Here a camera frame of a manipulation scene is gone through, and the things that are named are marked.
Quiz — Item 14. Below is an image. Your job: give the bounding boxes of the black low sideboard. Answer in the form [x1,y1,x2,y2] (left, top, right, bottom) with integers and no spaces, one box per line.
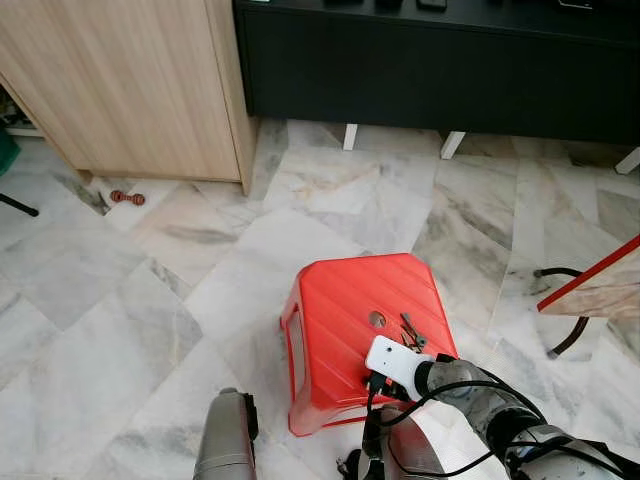
[233,0,640,147]

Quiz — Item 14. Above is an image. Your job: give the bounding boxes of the small brown dumbbell toy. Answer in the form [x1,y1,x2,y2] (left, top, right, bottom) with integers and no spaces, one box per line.
[110,190,147,207]

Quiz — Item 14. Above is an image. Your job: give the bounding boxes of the green plastic object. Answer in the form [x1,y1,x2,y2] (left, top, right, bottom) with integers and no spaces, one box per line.
[0,130,21,177]

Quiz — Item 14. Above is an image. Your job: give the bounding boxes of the black curved table leg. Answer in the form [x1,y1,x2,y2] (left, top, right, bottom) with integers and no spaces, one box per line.
[533,267,592,359]

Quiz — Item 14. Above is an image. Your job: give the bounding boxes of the silver keys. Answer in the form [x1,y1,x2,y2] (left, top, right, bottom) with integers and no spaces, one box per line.
[400,313,429,354]

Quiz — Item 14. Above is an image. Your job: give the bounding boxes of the thin black rod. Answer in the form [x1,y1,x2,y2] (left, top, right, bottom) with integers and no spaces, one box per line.
[0,193,40,218]

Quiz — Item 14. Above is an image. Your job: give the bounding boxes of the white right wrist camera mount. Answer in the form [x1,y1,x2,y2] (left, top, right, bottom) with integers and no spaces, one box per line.
[365,336,434,401]

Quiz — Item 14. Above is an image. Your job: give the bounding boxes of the red plastic stool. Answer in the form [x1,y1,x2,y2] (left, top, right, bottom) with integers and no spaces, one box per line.
[280,253,460,438]

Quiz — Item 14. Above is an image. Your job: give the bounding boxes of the silver right robot leg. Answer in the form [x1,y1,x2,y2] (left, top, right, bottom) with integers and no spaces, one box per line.
[362,400,443,480]

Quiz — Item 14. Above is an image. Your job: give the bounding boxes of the light wooden cabinet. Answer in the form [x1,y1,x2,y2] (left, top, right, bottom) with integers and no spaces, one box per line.
[0,0,257,196]

